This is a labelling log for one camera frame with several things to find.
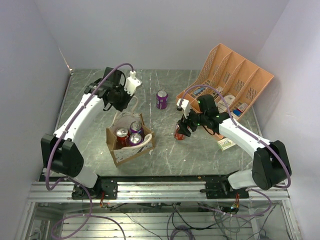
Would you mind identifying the red cola can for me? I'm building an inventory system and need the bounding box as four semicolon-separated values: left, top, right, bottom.
173;123;185;141
116;127;130;148

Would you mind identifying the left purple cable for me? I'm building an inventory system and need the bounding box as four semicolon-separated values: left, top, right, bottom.
44;62;136;240

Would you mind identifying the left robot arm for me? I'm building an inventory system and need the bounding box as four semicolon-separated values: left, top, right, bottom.
40;67;142;200

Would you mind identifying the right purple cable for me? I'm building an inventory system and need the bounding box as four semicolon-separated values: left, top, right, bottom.
178;85;292;218

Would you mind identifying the green white small box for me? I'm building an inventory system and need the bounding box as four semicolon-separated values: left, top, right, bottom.
217;138;236;151

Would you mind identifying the aluminium mounting rail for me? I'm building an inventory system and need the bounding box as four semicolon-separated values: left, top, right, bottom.
27;177;289;203

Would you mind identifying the purple cable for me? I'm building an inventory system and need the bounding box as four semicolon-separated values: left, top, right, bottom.
178;85;292;218
44;62;136;240

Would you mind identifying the blue toy car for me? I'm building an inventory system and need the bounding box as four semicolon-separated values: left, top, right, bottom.
193;87;204;96

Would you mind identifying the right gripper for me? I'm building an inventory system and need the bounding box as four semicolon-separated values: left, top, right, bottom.
177;106;207;136

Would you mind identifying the orange plastic desk organizer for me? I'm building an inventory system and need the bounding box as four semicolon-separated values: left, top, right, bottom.
175;43;275;141

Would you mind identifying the purple fanta can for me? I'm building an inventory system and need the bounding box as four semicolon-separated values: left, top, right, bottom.
156;89;168;110
129;121;145;138
129;133;144;147

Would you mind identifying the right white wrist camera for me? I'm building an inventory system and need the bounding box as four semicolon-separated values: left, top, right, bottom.
176;98;191;119

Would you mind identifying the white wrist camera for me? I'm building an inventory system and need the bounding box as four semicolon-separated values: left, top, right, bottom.
124;71;143;97
176;98;191;119

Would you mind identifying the purple Fanta can back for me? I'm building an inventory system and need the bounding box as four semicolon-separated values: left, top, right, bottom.
156;89;168;110

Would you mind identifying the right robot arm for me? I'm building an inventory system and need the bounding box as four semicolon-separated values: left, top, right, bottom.
176;95;292;198

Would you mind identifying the red cola can back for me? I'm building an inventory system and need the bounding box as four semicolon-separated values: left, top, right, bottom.
116;127;130;148

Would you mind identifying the purple Fanta can front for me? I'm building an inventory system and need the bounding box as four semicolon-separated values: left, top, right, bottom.
129;133;144;147

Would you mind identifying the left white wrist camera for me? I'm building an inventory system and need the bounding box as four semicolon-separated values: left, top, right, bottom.
124;71;143;97

